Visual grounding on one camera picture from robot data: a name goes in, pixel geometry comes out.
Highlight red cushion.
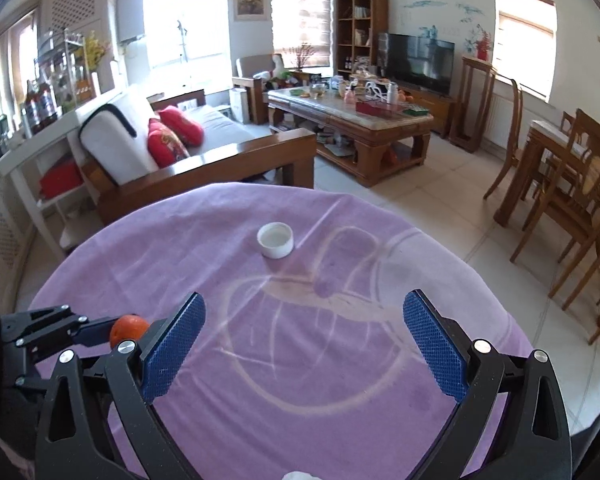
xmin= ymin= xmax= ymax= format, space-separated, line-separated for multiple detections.
xmin=157 ymin=106 xmax=205 ymax=147
xmin=147 ymin=117 xmax=191 ymax=168

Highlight window blind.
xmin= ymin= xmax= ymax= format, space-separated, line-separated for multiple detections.
xmin=271 ymin=0 xmax=336 ymax=68

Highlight wooden sofa with white cushions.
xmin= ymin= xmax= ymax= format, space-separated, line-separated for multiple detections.
xmin=67 ymin=82 xmax=317 ymax=226

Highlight metal bottle rack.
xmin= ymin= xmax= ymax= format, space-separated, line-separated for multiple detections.
xmin=22 ymin=27 xmax=98 ymax=136

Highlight red tray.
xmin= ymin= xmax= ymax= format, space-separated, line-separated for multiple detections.
xmin=355 ymin=100 xmax=396 ymax=115

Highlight tall wooden plant stand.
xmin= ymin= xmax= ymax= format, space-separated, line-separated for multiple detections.
xmin=449 ymin=55 xmax=498 ymax=153

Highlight wooden bookshelf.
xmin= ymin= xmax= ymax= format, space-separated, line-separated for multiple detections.
xmin=336 ymin=0 xmax=390 ymax=78

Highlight white round cap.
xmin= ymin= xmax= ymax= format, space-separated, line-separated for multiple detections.
xmin=256 ymin=221 xmax=296 ymax=260

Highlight wooden dining table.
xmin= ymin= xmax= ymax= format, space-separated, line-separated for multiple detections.
xmin=494 ymin=120 xmax=600 ymax=228

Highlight white wall boiler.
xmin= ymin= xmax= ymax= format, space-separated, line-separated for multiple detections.
xmin=117 ymin=0 xmax=146 ymax=43

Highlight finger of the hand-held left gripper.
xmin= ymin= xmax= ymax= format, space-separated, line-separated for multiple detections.
xmin=0 ymin=304 xmax=89 ymax=347
xmin=26 ymin=315 xmax=117 ymax=362

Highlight yellow artificial flowers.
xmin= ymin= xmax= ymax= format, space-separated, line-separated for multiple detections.
xmin=82 ymin=30 xmax=111 ymax=73

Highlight wooden television stand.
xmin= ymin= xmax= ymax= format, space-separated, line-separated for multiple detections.
xmin=405 ymin=85 xmax=458 ymax=138

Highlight white paper bag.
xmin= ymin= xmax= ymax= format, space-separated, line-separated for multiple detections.
xmin=230 ymin=87 xmax=251 ymax=123

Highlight wooden armchair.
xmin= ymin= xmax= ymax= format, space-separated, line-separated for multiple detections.
xmin=231 ymin=54 xmax=301 ymax=123

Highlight white shelf unit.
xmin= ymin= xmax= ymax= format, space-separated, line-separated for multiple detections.
xmin=0 ymin=105 xmax=106 ymax=261

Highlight wooden coffee table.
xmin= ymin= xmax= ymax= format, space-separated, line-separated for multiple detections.
xmin=267 ymin=85 xmax=435 ymax=188

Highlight white radiator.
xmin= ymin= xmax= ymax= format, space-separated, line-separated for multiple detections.
xmin=485 ymin=92 xmax=536 ymax=148

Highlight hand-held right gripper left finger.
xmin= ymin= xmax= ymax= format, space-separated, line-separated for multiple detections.
xmin=34 ymin=291 xmax=207 ymax=480

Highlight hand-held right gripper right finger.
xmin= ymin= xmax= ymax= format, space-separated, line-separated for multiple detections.
xmin=402 ymin=288 xmax=574 ymax=480

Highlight pink tablecloth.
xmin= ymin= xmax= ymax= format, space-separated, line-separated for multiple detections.
xmin=27 ymin=182 xmax=536 ymax=480

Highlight flat screen television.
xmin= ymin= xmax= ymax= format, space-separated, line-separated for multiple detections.
xmin=378 ymin=32 xmax=456 ymax=97

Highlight red flower vase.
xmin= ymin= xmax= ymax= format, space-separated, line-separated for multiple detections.
xmin=472 ymin=30 xmax=493 ymax=61

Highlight small orange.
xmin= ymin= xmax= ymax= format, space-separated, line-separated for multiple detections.
xmin=110 ymin=314 xmax=151 ymax=350

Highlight pile of plush toys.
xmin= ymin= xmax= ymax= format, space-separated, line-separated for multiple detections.
xmin=252 ymin=55 xmax=301 ymax=86

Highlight red storage box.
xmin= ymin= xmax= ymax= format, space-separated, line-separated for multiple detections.
xmin=40 ymin=162 xmax=86 ymax=201

